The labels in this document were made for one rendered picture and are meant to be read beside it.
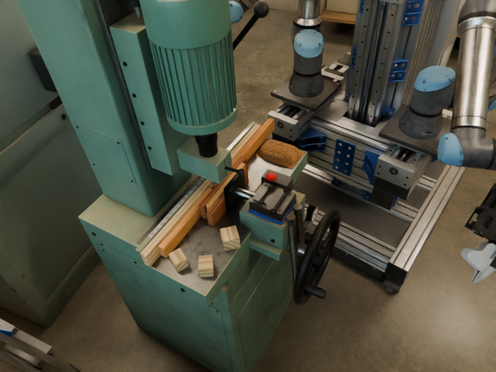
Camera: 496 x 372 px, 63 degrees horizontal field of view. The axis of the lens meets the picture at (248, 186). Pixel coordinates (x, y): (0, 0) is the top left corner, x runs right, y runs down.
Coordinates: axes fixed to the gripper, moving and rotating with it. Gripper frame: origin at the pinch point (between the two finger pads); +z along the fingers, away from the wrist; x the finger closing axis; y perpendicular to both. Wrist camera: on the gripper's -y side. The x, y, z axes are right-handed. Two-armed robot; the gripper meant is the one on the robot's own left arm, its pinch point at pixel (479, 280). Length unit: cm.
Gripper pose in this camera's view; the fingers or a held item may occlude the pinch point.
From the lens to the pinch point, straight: 101.2
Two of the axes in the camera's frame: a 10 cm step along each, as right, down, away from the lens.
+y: -8.5, -5.0, 1.7
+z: -5.0, 8.6, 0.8
